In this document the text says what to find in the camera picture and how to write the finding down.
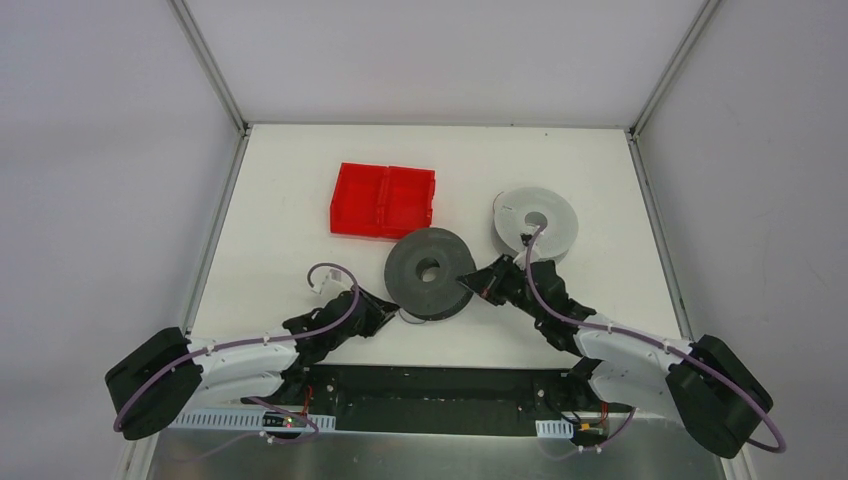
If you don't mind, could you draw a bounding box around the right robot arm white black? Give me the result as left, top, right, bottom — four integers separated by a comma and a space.
457, 255, 774, 458

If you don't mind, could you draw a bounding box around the left aluminium frame post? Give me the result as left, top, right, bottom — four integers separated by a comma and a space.
167, 0, 249, 137

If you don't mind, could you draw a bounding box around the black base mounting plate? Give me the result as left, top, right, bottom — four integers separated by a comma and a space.
264, 364, 601, 437

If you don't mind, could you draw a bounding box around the black cable spool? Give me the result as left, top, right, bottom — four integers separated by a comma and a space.
384, 227, 477, 321

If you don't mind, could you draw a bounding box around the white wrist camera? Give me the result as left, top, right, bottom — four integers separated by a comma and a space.
520, 225, 546, 248
312, 269, 348, 301

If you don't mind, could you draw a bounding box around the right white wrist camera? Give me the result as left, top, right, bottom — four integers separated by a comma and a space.
520, 225, 546, 248

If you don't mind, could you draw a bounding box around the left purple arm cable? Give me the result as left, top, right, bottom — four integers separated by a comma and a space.
112, 262, 362, 434

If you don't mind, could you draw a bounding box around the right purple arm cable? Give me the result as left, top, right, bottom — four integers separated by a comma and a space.
523, 223, 788, 455

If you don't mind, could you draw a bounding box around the white translucent cable spool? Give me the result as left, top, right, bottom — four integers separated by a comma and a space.
492, 187, 579, 261

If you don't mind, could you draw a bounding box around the right aluminium frame post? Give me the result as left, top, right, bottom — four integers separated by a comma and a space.
629, 0, 724, 139

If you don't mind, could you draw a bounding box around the aluminium frame post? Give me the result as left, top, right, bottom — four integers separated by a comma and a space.
629, 0, 724, 139
167, 0, 249, 137

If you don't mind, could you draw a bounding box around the red two-compartment bin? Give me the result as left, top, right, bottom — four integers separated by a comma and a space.
329, 162, 436, 239

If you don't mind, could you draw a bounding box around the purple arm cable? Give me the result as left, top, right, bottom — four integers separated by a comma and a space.
112, 262, 362, 434
523, 223, 788, 455

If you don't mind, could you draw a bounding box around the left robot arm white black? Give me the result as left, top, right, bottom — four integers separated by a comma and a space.
105, 290, 400, 440

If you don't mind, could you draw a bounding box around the white slotted cable duct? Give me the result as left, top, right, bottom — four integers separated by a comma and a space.
169, 408, 336, 433

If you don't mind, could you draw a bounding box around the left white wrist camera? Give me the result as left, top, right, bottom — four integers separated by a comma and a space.
312, 269, 348, 301

